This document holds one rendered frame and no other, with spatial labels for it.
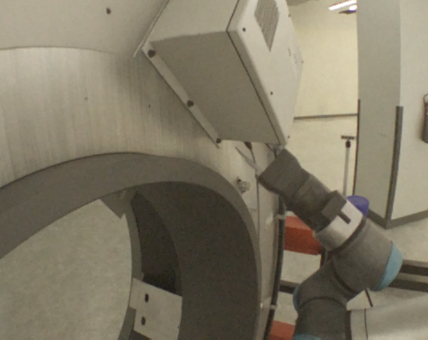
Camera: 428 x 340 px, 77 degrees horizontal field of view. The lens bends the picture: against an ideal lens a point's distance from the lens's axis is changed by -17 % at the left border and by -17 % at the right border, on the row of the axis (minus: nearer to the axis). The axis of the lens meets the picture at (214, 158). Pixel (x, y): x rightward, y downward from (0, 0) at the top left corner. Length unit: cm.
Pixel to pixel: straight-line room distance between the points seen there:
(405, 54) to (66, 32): 310
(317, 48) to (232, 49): 1024
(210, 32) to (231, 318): 66
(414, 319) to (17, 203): 49
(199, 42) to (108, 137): 14
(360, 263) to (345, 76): 1067
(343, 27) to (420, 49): 794
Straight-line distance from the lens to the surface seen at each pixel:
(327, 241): 55
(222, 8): 37
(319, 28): 1069
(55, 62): 30
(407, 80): 326
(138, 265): 110
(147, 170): 32
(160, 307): 97
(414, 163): 352
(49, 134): 29
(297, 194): 54
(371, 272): 57
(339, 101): 1104
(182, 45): 37
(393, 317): 50
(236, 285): 75
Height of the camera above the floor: 164
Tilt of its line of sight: 16 degrees down
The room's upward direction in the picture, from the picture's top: 3 degrees counter-clockwise
